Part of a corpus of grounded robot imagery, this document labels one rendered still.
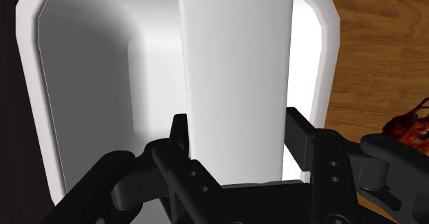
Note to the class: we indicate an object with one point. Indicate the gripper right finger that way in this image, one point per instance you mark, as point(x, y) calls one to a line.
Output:
point(330, 156)

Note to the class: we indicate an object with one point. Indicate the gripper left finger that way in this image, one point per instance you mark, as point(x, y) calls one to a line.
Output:
point(174, 169)

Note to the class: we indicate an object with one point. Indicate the white tall cylinder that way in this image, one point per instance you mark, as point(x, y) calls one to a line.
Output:
point(236, 82)

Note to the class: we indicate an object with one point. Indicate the red brown lumpy object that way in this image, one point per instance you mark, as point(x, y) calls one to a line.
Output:
point(414, 129)

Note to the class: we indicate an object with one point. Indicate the white rectangular basin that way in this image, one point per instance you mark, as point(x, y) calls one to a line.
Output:
point(100, 82)

